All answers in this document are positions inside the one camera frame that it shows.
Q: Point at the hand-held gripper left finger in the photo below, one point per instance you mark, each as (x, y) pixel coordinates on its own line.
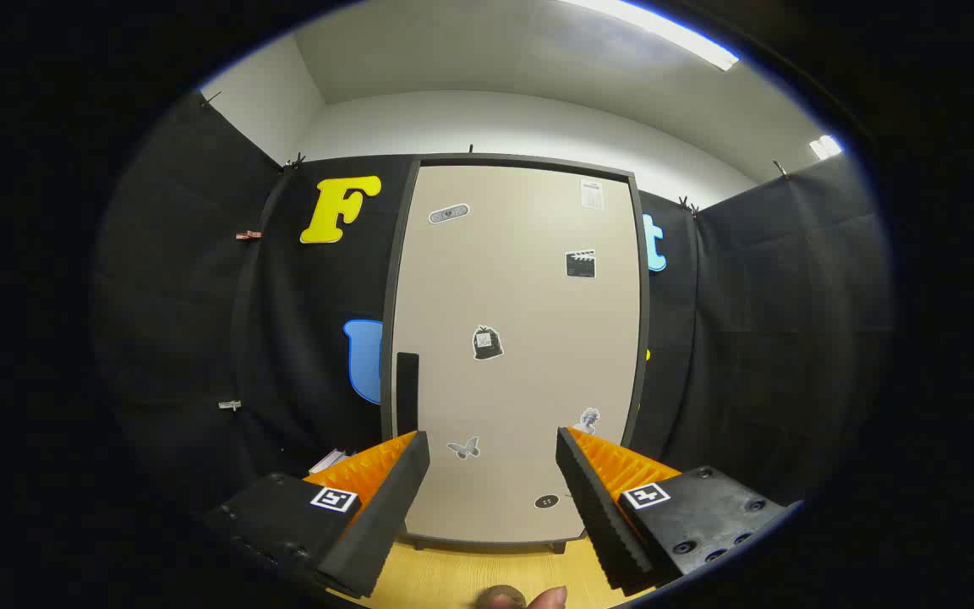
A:
(385, 516)

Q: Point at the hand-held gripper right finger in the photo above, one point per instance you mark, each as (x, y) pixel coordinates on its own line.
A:
(601, 516)

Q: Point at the grey shoe cabinet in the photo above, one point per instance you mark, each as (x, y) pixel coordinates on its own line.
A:
(387, 296)

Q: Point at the beige shoe cabinet door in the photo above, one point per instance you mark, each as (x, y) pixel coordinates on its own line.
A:
(521, 296)

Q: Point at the pale book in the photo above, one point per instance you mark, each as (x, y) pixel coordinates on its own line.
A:
(328, 462)

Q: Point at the silver clip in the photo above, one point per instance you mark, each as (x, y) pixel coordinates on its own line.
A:
(229, 405)

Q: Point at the black backdrop cloth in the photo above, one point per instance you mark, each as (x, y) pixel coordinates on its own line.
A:
(749, 338)

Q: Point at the pink clip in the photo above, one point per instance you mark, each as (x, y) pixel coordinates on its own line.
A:
(248, 234)

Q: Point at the small ceiling light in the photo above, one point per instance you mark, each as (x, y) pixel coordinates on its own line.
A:
(825, 146)

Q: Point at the ceiling light panel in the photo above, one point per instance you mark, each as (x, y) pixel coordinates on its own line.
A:
(664, 30)

